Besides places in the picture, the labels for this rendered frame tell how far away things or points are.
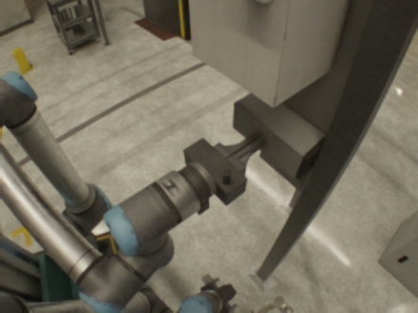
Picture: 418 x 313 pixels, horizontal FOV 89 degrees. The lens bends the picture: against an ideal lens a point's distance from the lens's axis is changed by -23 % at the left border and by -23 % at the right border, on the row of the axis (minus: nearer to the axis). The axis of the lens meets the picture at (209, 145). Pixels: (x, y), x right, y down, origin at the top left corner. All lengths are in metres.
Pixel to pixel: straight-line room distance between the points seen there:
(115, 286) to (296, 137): 0.46
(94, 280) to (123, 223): 0.16
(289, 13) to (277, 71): 0.08
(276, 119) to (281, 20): 0.30
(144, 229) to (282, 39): 0.35
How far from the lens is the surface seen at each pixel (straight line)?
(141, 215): 0.45
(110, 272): 0.56
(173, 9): 0.51
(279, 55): 0.33
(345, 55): 0.48
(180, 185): 0.46
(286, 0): 0.30
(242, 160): 0.54
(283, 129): 0.56
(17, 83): 0.80
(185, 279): 1.62
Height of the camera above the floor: 1.58
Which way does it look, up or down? 50 degrees down
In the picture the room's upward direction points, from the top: 2 degrees counter-clockwise
